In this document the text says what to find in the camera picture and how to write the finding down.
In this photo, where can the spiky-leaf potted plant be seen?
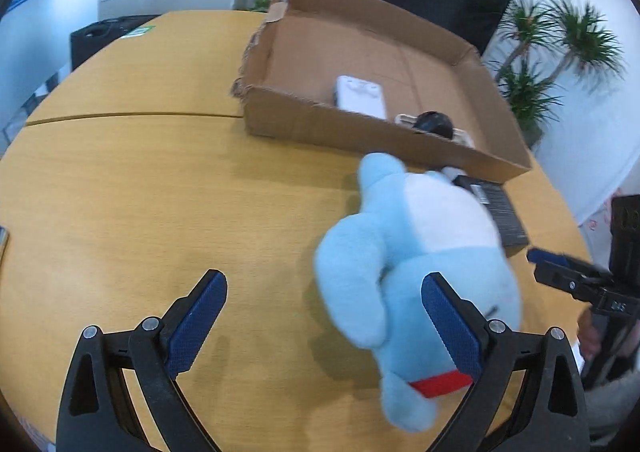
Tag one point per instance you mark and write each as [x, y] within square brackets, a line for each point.
[525, 92]

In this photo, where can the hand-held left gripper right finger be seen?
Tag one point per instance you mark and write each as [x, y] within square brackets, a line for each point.
[450, 327]

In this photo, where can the person's light clothing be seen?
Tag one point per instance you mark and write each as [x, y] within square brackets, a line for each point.
[610, 407]

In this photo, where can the person's right hand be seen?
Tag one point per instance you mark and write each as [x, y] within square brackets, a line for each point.
[590, 332]

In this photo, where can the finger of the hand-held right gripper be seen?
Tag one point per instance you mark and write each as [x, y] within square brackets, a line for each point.
[550, 257]
[560, 277]

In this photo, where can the black round object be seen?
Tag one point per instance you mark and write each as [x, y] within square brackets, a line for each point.
[435, 125]

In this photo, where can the green label sticker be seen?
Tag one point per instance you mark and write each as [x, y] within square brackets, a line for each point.
[138, 31]

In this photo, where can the white phone case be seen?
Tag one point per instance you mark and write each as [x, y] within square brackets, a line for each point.
[462, 136]

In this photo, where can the brown cardboard box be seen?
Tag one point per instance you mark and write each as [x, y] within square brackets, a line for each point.
[350, 52]

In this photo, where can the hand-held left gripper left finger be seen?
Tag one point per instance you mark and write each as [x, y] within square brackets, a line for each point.
[197, 327]

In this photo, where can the light blue plush toy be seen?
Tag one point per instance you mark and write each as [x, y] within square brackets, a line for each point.
[415, 242]

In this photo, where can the black box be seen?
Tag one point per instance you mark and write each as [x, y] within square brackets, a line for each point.
[505, 217]

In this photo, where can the white earbuds case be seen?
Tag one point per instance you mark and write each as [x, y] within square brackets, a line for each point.
[449, 173]

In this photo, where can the black suitcase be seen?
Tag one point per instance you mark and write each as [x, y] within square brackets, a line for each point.
[95, 42]

